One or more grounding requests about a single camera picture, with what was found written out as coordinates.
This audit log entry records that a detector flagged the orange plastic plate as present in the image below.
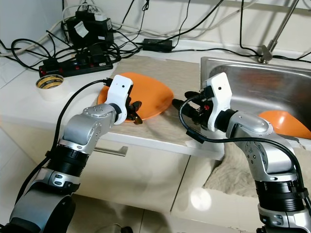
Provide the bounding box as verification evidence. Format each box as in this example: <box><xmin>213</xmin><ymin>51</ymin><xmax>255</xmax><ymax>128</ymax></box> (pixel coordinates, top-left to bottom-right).
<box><xmin>96</xmin><ymin>71</ymin><xmax>174</xmax><ymax>122</ymax></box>

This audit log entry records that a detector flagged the orange plastic bowl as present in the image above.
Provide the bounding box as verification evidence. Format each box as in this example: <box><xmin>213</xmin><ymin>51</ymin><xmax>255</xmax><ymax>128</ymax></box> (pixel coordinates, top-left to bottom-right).
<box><xmin>257</xmin><ymin>110</ymin><xmax>304</xmax><ymax>141</ymax></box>

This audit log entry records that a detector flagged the cream kitchen cabinet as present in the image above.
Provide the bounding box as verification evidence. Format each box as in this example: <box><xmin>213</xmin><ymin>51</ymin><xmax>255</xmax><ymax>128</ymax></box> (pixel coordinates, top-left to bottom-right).
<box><xmin>73</xmin><ymin>131</ymin><xmax>263</xmax><ymax>219</ymax></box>

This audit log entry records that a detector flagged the beige ribbed counter mat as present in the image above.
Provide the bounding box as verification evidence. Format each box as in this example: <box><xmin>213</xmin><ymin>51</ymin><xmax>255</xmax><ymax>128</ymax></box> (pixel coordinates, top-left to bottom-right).
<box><xmin>101</xmin><ymin>53</ymin><xmax>213</xmax><ymax>147</ymax></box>

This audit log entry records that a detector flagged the black power adapter brick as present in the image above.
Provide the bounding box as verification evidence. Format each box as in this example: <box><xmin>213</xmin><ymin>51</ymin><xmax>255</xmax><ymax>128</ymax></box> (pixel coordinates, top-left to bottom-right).
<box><xmin>142</xmin><ymin>37</ymin><xmax>174</xmax><ymax>52</ymax></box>

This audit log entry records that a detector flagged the stainless steel sink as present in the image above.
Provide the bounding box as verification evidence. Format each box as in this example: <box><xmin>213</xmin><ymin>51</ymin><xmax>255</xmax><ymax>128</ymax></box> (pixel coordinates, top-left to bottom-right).
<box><xmin>199</xmin><ymin>56</ymin><xmax>311</xmax><ymax>149</ymax></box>

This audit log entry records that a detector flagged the beige fluffy towel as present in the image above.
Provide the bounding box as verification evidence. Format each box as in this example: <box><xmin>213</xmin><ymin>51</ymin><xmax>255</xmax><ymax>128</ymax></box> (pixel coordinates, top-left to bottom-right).
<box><xmin>203</xmin><ymin>145</ymin><xmax>311</xmax><ymax>205</ymax></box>

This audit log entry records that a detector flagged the black power strip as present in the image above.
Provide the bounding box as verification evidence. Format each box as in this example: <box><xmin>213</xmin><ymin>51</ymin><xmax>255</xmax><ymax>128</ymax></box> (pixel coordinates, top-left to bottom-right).
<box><xmin>38</xmin><ymin>50</ymin><xmax>113</xmax><ymax>77</ymax></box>

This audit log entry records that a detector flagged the white tape roll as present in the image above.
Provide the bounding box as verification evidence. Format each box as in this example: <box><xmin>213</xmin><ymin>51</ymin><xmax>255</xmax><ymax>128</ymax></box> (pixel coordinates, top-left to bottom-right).
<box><xmin>35</xmin><ymin>74</ymin><xmax>65</xmax><ymax>101</ymax></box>

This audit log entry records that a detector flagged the chrome faucet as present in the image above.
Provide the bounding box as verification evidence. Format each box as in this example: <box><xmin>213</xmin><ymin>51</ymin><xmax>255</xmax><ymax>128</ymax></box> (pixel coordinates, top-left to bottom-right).
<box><xmin>257</xmin><ymin>0</ymin><xmax>298</xmax><ymax>64</ymax></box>

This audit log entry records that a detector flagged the black charger device with labels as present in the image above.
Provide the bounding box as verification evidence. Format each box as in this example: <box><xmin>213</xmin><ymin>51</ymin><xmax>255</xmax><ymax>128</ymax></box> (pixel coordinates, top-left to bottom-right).
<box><xmin>65</xmin><ymin>10</ymin><xmax>113</xmax><ymax>49</ymax></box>

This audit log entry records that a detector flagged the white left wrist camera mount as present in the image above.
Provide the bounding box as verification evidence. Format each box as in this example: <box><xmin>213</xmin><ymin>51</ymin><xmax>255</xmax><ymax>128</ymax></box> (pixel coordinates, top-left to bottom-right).
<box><xmin>107</xmin><ymin>74</ymin><xmax>134</xmax><ymax>122</ymax></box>

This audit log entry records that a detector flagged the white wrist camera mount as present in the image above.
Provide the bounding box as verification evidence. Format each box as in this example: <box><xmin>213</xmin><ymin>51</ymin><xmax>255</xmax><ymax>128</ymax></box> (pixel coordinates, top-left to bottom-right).
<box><xmin>107</xmin><ymin>74</ymin><xmax>134</xmax><ymax>122</ymax></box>
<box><xmin>204</xmin><ymin>72</ymin><xmax>232</xmax><ymax>132</ymax></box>

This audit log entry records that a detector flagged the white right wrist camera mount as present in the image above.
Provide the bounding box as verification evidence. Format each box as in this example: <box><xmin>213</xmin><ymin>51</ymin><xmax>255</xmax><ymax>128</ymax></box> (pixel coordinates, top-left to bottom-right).
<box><xmin>204</xmin><ymin>72</ymin><xmax>232</xmax><ymax>132</ymax></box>

